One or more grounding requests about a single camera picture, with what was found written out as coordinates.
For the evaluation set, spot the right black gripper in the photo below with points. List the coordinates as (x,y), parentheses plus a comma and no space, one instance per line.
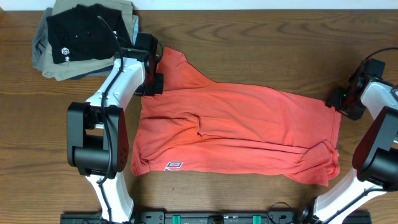
(337,103)

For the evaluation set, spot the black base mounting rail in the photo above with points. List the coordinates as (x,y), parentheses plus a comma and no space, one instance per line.
(206,218)

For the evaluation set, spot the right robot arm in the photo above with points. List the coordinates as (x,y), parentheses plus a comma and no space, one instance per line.
(374,162)

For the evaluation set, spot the folded grey garment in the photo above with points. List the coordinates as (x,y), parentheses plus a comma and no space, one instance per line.
(40,41)

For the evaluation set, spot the red-orange t-shirt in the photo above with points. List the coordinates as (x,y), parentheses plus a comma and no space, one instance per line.
(197,124)

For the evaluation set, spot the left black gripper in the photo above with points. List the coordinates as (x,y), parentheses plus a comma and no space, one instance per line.
(154,84)

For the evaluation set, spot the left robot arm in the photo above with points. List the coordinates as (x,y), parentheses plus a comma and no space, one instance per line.
(97,141)

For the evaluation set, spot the folded light blue garment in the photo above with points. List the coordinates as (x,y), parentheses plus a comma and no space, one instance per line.
(135,28)

